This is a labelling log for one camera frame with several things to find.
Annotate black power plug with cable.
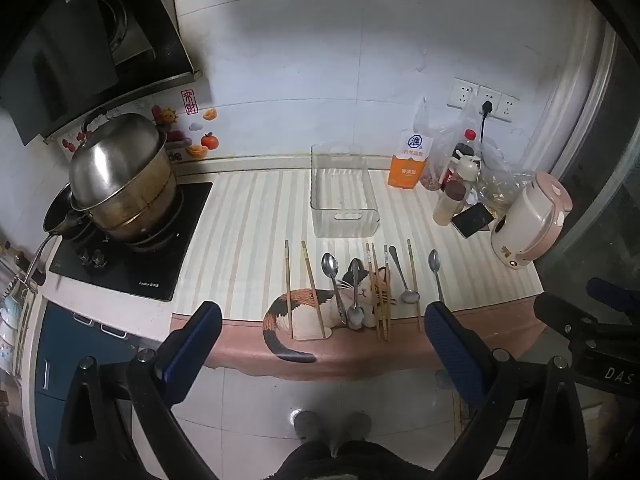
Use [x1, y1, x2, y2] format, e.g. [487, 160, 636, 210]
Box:
[477, 101, 496, 148]

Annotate person's grey slipper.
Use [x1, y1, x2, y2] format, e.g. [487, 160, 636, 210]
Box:
[294, 410, 333, 443]
[345, 411, 373, 443]

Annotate clear plastic container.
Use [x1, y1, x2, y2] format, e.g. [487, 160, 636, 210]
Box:
[310, 143, 382, 239]

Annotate fruit wall stickers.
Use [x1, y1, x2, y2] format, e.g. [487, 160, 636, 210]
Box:
[60, 104, 222, 162]

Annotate black range hood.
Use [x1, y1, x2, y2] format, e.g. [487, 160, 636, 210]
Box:
[0, 0, 203, 147]

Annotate striped cat print mat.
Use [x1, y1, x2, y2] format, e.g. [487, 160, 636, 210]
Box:
[170, 167, 548, 378]

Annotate glass door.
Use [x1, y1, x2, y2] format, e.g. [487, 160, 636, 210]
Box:
[545, 5, 640, 301]

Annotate dark bottle with red cap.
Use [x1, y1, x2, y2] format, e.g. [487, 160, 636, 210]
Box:
[451, 129, 478, 188]

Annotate white wall socket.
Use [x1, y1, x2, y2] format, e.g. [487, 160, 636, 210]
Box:
[446, 78, 479, 110]
[497, 92, 519, 123]
[475, 85, 501, 117]

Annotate steel pot with lid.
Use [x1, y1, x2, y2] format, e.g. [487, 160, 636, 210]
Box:
[67, 107, 179, 242]

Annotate crumpled clear plastic bag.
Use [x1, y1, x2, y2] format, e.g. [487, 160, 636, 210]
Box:
[472, 137, 533, 211]

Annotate person's dark pants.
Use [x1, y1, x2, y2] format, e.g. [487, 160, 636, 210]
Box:
[272, 439, 406, 480]

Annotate steel spoon with ornate handle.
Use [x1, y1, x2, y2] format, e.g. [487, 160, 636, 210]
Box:
[347, 258, 366, 331]

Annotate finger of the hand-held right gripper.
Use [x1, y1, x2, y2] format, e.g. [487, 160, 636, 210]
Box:
[533, 292, 601, 347]
[586, 277, 640, 314]

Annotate dish rack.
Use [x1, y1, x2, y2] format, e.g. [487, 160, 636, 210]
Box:
[0, 230, 46, 381]

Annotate white pump bottle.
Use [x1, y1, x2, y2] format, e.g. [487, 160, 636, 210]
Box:
[457, 156, 482, 201]

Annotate black smartphone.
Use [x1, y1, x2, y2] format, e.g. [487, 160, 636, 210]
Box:
[451, 204, 495, 239]

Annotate spice jar with brown cap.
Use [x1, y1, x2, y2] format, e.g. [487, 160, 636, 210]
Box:
[432, 179, 467, 227]

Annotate blue kitchen cabinet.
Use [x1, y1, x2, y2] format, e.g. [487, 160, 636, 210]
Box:
[32, 302, 156, 466]

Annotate white and pink electric kettle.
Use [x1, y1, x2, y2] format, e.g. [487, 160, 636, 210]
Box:
[489, 171, 574, 272]

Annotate black frying pan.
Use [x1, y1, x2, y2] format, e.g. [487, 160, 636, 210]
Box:
[20, 184, 93, 286]

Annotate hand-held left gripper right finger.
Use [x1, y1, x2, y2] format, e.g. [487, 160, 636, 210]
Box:
[424, 301, 591, 480]

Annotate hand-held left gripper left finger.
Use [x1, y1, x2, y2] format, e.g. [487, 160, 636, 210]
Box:
[57, 301, 224, 480]

